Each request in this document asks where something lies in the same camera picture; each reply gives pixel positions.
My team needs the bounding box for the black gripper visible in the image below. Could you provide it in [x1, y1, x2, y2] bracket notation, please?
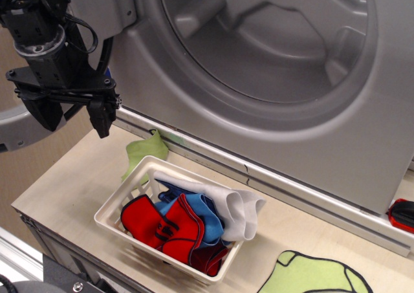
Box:
[6, 54, 121, 138]

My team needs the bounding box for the red felt garment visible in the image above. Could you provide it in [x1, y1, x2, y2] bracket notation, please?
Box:
[120, 194, 204, 265]

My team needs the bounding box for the blue felt cloth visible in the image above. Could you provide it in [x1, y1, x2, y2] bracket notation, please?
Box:
[155, 179, 232, 248]

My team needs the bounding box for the white felt cloth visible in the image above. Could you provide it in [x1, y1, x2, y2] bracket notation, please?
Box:
[154, 171, 266, 241]

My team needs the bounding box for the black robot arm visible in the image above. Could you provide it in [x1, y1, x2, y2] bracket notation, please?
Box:
[1, 0, 121, 138]

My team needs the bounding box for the round grey machine door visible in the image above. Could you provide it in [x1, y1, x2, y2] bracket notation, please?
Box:
[1, 104, 72, 153]

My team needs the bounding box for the white plastic laundry basket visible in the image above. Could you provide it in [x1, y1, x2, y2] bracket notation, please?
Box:
[94, 156, 242, 285]

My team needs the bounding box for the grey toy washing machine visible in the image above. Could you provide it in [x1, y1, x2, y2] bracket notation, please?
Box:
[71, 0, 413, 213]

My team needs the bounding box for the light green felt cloth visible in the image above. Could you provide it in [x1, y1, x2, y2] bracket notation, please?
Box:
[121, 129, 169, 181]

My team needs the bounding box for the red felt shirt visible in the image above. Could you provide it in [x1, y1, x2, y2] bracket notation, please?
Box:
[190, 244, 229, 277]

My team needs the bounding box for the green felt shirt black trim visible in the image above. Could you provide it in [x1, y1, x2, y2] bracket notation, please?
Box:
[259, 250, 373, 292]

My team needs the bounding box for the red black tool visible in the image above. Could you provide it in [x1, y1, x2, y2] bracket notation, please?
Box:
[387, 199, 413, 233]

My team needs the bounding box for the black metal bracket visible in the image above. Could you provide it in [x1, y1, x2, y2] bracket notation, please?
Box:
[43, 254, 116, 293]

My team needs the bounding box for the black cable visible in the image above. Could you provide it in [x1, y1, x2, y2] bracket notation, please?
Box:
[0, 273, 17, 293]

